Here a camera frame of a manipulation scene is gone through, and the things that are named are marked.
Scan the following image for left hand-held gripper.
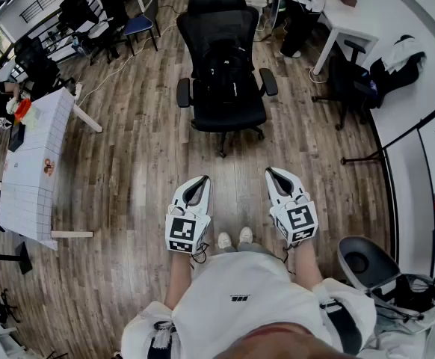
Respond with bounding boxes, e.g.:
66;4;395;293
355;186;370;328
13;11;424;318
164;174;212;254

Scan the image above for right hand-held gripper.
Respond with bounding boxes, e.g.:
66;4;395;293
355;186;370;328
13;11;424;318
265;167;318;248

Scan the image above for black backpack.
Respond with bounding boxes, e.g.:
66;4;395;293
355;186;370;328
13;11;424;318
197;38;255;107

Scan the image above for black mesh office chair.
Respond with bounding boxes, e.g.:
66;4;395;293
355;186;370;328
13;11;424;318
175;0;280;159

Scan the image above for person's left forearm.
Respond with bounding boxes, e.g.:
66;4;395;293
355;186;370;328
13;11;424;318
164;251;196;312

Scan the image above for person's right forearm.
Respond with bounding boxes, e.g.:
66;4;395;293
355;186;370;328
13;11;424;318
290;243;325;289

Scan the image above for black office chair with armrests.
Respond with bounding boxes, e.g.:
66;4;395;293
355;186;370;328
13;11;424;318
312;34;427;131

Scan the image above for blue seat chair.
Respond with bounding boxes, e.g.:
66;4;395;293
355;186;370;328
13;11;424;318
123;0;162;56

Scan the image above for black office chair with jacket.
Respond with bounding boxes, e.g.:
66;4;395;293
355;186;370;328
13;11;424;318
58;0;129;65

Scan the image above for person's grey trousers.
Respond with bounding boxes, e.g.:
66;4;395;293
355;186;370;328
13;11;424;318
212;240;274;256

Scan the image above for person's white shirt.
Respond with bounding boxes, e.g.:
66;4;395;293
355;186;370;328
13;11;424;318
121;251;377;359

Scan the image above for person's chin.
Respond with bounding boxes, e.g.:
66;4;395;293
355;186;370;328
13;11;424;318
213;323;357;359

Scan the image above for white grid-pattern table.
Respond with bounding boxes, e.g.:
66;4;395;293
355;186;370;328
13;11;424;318
0;87;103;252

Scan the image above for black equipment bundle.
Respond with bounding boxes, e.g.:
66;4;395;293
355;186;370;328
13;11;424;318
370;273;435;321

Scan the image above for white desk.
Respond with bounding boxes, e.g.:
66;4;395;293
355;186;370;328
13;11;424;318
312;0;380;76

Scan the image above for white garment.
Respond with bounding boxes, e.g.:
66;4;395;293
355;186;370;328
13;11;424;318
381;37;426;73

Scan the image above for small black box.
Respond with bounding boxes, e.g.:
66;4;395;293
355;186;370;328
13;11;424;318
7;124;27;153

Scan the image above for orange bin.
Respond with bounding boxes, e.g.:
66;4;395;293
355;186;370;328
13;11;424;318
14;98;33;121

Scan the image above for white laptop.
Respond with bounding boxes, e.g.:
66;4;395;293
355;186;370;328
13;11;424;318
86;19;112;40

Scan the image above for white cloth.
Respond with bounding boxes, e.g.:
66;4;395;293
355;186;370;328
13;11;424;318
366;274;435;359

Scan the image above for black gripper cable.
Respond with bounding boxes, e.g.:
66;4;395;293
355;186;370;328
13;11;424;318
283;245;297;276
190;243;209;265

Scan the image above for short white cable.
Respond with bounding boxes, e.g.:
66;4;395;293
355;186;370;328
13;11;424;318
308;64;329;85

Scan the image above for long white cable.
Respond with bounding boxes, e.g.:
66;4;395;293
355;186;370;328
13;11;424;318
77;13;181;104

